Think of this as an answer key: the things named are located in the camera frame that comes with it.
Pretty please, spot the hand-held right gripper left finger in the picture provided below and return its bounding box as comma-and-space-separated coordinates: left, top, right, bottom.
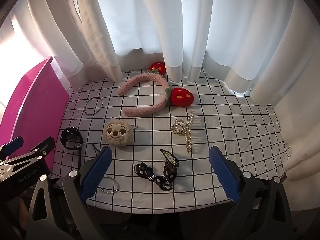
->
26, 146, 113, 240

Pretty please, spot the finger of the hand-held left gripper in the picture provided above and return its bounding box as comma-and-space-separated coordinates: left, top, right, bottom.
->
0, 136, 24, 157
4, 137, 55, 167

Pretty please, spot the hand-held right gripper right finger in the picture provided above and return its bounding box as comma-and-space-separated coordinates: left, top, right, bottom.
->
209, 146, 293, 240

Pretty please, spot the dark brown hair pin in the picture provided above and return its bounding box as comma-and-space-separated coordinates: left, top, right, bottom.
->
91, 142, 102, 157

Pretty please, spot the black wrist watch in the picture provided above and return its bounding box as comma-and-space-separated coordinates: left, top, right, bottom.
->
61, 127, 83, 169

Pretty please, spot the pink plastic basin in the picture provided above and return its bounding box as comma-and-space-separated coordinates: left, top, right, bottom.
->
0, 56, 70, 173

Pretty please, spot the black gold embroidered hair clip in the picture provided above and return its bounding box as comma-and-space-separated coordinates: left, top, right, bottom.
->
160, 149, 178, 168

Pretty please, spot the black printed hair bow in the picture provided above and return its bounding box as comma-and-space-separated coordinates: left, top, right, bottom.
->
134, 162, 178, 192

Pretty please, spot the pearl hair claw clip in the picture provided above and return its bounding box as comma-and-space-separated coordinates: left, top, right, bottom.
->
171, 110, 203, 153

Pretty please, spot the pink plush strawberry headband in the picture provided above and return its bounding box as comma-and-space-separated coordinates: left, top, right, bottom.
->
118, 61, 195, 117

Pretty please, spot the thin silver bangle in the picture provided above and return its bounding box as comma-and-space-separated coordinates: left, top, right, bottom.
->
98, 176, 120, 194

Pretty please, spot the silver bangle pair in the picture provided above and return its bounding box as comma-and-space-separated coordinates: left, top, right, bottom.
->
84, 96, 103, 116

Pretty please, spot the cream curtain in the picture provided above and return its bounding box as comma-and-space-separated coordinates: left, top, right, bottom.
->
222, 0, 320, 212
40, 0, 123, 82

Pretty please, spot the white sheer curtain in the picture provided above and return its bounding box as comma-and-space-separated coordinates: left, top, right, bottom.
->
5, 0, 283, 85

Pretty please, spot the beige plush sloth keychain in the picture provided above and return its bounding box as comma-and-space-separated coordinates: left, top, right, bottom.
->
103, 121, 139, 146

